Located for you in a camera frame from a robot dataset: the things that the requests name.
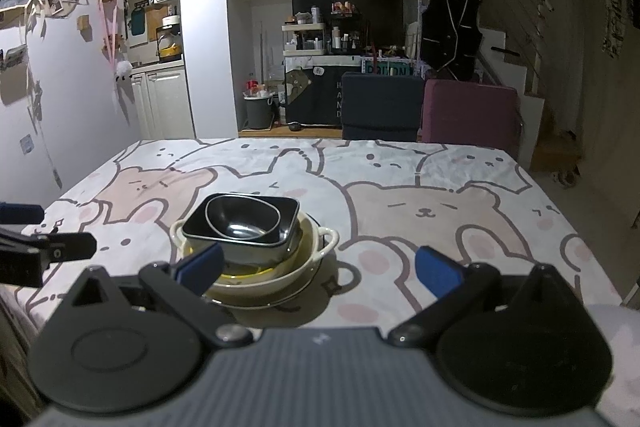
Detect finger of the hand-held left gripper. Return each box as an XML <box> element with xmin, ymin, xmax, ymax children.
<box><xmin>0</xmin><ymin>227</ymin><xmax>98</xmax><ymax>265</ymax></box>
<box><xmin>0</xmin><ymin>203</ymin><xmax>45</xmax><ymax>226</ymax></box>

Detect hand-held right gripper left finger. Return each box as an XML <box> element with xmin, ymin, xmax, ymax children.
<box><xmin>47</xmin><ymin>243</ymin><xmax>253</xmax><ymax>351</ymax></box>

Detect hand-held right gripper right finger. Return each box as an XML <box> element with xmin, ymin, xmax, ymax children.
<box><xmin>387</xmin><ymin>246</ymin><xmax>597</xmax><ymax>349</ymax></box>

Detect square metal tray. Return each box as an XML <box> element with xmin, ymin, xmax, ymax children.
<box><xmin>181</xmin><ymin>194</ymin><xmax>301</xmax><ymax>266</ymax></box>

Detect round metal bowl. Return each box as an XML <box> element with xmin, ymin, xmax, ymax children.
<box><xmin>205</xmin><ymin>193</ymin><xmax>282</xmax><ymax>242</ymax></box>

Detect yellow-rimmed floral bowl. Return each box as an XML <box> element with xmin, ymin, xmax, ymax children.
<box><xmin>177</xmin><ymin>214</ymin><xmax>313</xmax><ymax>282</ymax></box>

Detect cream bowl with handles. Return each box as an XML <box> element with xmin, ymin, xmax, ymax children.
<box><xmin>170</xmin><ymin>212</ymin><xmax>341</xmax><ymax>297</ymax></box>

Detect white square leaf-print plate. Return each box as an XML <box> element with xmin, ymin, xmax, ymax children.
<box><xmin>197</xmin><ymin>213</ymin><xmax>325</xmax><ymax>311</ymax></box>

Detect bear-print tablecloth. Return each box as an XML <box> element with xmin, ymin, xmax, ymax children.
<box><xmin>0</xmin><ymin>137</ymin><xmax>640</xmax><ymax>427</ymax></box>

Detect maroon chair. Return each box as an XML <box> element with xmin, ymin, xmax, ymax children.
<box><xmin>419</xmin><ymin>78</ymin><xmax>521</xmax><ymax>160</ymax></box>

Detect grey trash bin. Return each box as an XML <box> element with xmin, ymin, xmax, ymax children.
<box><xmin>244</xmin><ymin>93</ymin><xmax>275</xmax><ymax>130</ymax></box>

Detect white kitchen base cabinet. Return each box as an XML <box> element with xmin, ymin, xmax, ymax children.
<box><xmin>127</xmin><ymin>67</ymin><xmax>196</xmax><ymax>140</ymax></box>

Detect wooden-top drawer platform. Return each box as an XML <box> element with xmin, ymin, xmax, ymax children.
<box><xmin>240</xmin><ymin>124</ymin><xmax>346</xmax><ymax>139</ymax></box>

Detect dark blue chair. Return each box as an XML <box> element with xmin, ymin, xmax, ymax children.
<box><xmin>341</xmin><ymin>72</ymin><xmax>425</xmax><ymax>142</ymax></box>

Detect black printed curtain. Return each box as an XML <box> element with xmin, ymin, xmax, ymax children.
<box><xmin>284</xmin><ymin>61</ymin><xmax>362</xmax><ymax>128</ymax></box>

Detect pink hanging ribbon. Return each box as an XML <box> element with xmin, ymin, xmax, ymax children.
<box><xmin>97</xmin><ymin>0</ymin><xmax>124</xmax><ymax>72</ymax></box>

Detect green sign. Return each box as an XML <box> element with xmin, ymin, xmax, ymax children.
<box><xmin>361</xmin><ymin>62</ymin><xmax>414</xmax><ymax>76</ymax></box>

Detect black jacket white trim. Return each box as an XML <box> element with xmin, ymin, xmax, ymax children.
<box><xmin>419</xmin><ymin>0</ymin><xmax>483</xmax><ymax>80</ymax></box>

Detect white storage rack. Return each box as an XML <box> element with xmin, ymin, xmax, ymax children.
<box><xmin>281</xmin><ymin>4</ymin><xmax>328</xmax><ymax>56</ymax></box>

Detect black storage rack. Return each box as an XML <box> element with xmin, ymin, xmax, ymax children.
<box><xmin>327</xmin><ymin>0</ymin><xmax>362</xmax><ymax>56</ymax></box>

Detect wall photo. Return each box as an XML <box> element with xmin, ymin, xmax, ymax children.
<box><xmin>0</xmin><ymin>47</ymin><xmax>29</xmax><ymax>70</ymax></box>

